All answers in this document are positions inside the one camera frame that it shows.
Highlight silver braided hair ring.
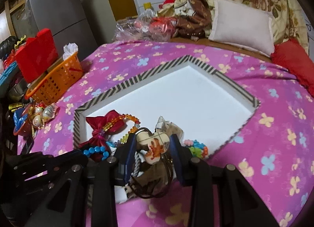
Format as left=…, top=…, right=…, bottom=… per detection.
left=131, top=152, right=143, bottom=181

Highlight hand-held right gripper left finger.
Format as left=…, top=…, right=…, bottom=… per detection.
left=25, top=133, right=138, bottom=227

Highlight brown patterned cloth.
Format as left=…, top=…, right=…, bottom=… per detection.
left=175, top=0, right=214, bottom=39

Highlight clear plastic bags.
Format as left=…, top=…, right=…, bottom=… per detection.
left=113, top=11, right=178, bottom=42

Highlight black bag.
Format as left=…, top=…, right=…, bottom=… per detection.
left=0, top=36, right=19, bottom=58

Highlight white plastic wrap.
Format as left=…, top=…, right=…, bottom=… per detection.
left=62, top=43, right=78, bottom=59

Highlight blue plastic box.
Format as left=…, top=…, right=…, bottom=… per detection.
left=0, top=62, right=17, bottom=88

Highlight orange bead bracelet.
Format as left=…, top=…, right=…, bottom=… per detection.
left=102, top=113, right=140, bottom=144

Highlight leopard print scrunchie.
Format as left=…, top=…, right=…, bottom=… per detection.
left=124, top=184, right=140, bottom=200

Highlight wrapped candy pile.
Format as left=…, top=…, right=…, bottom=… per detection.
left=31, top=103, right=60, bottom=129

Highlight red gift box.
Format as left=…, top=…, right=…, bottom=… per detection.
left=15, top=28, right=59, bottom=83

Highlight orange plastic basket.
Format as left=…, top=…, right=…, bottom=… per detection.
left=26, top=52, right=83, bottom=105

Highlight colourful bead hair tie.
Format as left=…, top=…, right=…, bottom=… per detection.
left=184, top=139, right=209, bottom=159

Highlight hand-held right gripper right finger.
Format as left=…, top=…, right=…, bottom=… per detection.
left=170, top=134, right=280, bottom=227

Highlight grey refrigerator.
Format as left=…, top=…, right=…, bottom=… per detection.
left=11, top=0, right=118, bottom=61

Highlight pink floral bedsheet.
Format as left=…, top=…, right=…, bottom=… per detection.
left=17, top=41, right=314, bottom=227

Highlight mouse shaped wooden hair tie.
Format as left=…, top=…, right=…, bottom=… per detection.
left=128, top=128, right=176, bottom=198

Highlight red satin hair bow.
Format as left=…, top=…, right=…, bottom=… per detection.
left=86, top=110, right=127, bottom=161

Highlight red pillow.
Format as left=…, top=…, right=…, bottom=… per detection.
left=270, top=39, right=314, bottom=96

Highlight white pillow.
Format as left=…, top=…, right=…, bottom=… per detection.
left=208, top=0, right=275, bottom=57

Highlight striped shallow cardboard box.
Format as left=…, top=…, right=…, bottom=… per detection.
left=73, top=55, right=260, bottom=205

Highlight gold wrapped packet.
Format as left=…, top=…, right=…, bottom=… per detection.
left=8, top=102, right=24, bottom=112

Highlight red plush toy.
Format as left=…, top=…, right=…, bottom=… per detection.
left=158, top=0, right=176, bottom=9

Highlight beige ribbon hair bow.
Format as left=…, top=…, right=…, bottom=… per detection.
left=155, top=116, right=184, bottom=139

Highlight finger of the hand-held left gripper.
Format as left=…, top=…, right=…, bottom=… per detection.
left=25, top=168, right=74, bottom=193
left=32, top=151, right=89, bottom=172

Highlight blue bead bracelet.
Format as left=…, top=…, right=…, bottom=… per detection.
left=83, top=140, right=118, bottom=161

